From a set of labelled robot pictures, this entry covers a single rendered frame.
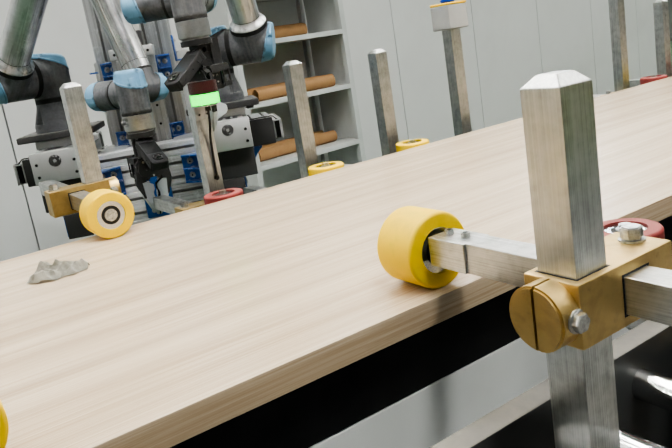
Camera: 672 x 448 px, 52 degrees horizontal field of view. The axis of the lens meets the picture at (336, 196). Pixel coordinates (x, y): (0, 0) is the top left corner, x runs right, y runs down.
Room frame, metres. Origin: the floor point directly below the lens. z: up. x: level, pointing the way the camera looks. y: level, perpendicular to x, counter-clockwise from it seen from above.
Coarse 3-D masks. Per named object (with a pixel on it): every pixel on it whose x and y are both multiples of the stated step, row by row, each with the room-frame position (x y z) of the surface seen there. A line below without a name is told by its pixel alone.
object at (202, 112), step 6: (216, 90) 1.46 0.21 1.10; (198, 108) 1.48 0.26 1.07; (204, 108) 1.48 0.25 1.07; (210, 108) 1.45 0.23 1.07; (198, 114) 1.47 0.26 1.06; (204, 114) 1.48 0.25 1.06; (210, 120) 1.46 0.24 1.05; (210, 126) 1.46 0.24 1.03; (210, 132) 1.47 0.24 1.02; (210, 138) 1.47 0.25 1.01; (210, 144) 1.48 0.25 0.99; (216, 168) 1.48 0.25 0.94; (216, 174) 1.48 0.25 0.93
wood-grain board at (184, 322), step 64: (512, 128) 1.62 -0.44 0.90; (640, 128) 1.36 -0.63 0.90; (256, 192) 1.34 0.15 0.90; (320, 192) 1.24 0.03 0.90; (384, 192) 1.15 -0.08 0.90; (448, 192) 1.08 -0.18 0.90; (512, 192) 1.01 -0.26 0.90; (640, 192) 0.90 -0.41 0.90; (64, 256) 1.06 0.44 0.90; (128, 256) 1.00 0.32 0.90; (192, 256) 0.94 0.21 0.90; (256, 256) 0.89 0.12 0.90; (320, 256) 0.84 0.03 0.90; (0, 320) 0.79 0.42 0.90; (64, 320) 0.75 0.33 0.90; (128, 320) 0.72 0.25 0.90; (192, 320) 0.69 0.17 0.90; (256, 320) 0.66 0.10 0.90; (320, 320) 0.63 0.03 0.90; (384, 320) 0.61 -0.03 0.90; (0, 384) 0.60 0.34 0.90; (64, 384) 0.58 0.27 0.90; (128, 384) 0.56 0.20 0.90; (192, 384) 0.54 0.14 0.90; (256, 384) 0.53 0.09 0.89
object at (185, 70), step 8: (184, 56) 1.58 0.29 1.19; (192, 56) 1.57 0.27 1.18; (200, 56) 1.57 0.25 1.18; (184, 64) 1.55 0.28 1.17; (192, 64) 1.55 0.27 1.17; (200, 64) 1.57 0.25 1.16; (176, 72) 1.53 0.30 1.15; (184, 72) 1.52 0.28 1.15; (192, 72) 1.54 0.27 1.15; (168, 80) 1.52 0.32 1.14; (176, 80) 1.51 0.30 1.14; (184, 80) 1.52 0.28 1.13; (168, 88) 1.52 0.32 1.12; (176, 88) 1.51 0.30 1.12
